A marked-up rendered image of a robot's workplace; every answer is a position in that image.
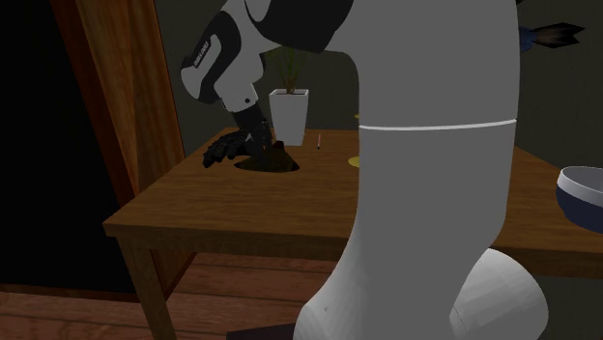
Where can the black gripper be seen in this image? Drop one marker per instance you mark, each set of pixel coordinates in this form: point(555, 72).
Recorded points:
point(252, 123)

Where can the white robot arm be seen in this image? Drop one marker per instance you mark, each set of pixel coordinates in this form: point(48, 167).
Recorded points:
point(433, 188)

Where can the wooden table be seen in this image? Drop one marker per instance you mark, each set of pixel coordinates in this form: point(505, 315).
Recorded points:
point(235, 202)

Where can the dark brown round object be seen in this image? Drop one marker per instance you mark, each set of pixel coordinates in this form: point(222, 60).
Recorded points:
point(275, 160)

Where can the white planter with green plant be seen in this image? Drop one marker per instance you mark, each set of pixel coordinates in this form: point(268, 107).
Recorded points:
point(289, 117)

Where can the pink pen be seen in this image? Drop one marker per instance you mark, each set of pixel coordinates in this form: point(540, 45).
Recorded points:
point(319, 141)

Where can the yellow plate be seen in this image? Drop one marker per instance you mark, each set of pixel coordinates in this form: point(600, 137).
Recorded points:
point(354, 162)

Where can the blue and brown feathery object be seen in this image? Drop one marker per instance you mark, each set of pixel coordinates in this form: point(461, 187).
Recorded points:
point(556, 35)

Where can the dark blue bowl white inside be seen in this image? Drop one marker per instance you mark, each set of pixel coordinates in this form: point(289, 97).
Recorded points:
point(584, 202)

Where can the wooden door frame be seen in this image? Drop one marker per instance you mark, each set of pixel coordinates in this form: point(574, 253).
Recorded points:
point(136, 94)

